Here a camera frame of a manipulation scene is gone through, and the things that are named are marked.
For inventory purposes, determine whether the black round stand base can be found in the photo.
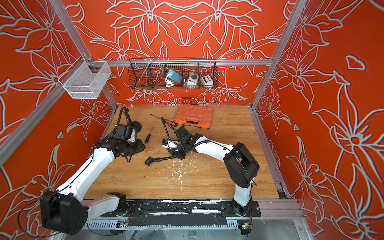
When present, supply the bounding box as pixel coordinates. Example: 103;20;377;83
132;121;142;133

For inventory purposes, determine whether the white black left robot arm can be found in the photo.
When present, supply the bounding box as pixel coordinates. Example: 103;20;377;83
40;122;145;236

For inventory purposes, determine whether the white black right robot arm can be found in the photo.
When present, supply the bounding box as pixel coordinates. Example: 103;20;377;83
153;127;260;216

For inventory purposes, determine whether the orange plastic tool case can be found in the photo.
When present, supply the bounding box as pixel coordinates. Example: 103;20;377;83
175;104;213;130

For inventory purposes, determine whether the white box with dial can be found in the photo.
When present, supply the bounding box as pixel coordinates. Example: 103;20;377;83
184;72;199;87

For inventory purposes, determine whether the blue white device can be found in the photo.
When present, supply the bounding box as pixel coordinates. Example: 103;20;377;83
165;70;183;88

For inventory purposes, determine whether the white box with buttons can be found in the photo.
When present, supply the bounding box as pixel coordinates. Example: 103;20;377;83
201;75;214;89

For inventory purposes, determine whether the orange black handled screwdriver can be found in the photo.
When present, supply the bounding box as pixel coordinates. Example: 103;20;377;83
151;114;178;127

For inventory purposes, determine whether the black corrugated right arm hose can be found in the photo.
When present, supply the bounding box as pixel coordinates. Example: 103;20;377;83
160;116;205;151

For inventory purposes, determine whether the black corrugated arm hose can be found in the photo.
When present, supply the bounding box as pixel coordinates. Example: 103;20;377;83
160;116;205;151
115;107;134;133

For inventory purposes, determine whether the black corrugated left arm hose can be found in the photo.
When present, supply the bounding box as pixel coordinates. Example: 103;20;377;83
115;107;134;133

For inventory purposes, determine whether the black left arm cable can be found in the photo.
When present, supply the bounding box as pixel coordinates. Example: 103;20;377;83
17;143;100;239

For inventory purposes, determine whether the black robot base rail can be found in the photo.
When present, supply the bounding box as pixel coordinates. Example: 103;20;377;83
100;199;261;226

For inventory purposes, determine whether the black wire wall basket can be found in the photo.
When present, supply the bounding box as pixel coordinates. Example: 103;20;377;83
129;57;219;90

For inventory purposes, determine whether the white slotted cable duct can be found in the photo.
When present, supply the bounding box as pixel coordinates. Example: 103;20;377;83
83;220;239;231

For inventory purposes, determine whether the clear plastic wall bin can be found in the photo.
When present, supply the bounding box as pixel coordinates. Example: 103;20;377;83
59;62;112;100

